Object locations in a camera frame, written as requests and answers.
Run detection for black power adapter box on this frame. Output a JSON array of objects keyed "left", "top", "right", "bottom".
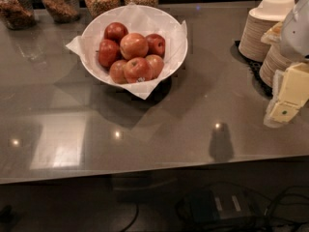
[{"left": 175, "top": 188, "right": 262, "bottom": 225}]

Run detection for back stack paper bowls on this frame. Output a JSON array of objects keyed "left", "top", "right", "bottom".
[{"left": 239, "top": 0, "right": 295, "bottom": 62}]

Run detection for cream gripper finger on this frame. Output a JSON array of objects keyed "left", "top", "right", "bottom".
[
  {"left": 264, "top": 63, "right": 309, "bottom": 128},
  {"left": 261, "top": 21, "right": 283, "bottom": 44}
]

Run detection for stack paper bowls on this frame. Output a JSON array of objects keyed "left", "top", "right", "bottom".
[
  {"left": 259, "top": 44, "right": 292, "bottom": 87},
  {"left": 239, "top": 0, "right": 295, "bottom": 62}
]

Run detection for glass jar dark granola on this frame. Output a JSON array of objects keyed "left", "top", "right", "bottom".
[{"left": 0, "top": 0, "right": 36, "bottom": 30}]

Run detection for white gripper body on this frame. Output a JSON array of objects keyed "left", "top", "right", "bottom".
[{"left": 280, "top": 0, "right": 309, "bottom": 62}]

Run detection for front stack paper bowls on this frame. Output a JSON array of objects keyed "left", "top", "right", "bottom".
[{"left": 259, "top": 44, "right": 292, "bottom": 87}]

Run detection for black cable on floor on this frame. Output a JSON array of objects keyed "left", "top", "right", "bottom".
[{"left": 117, "top": 203, "right": 140, "bottom": 232}]

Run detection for black rubber mat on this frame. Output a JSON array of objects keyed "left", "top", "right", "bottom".
[{"left": 235, "top": 41, "right": 272, "bottom": 99}]

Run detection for white paper liner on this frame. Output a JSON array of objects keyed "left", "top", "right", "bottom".
[{"left": 65, "top": 3, "right": 188, "bottom": 101}]

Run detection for glass jar brown granola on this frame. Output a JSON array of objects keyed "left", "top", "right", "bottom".
[{"left": 42, "top": 0, "right": 80, "bottom": 23}]

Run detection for white bowl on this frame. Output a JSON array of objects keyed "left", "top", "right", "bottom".
[{"left": 79, "top": 5, "right": 189, "bottom": 89}]

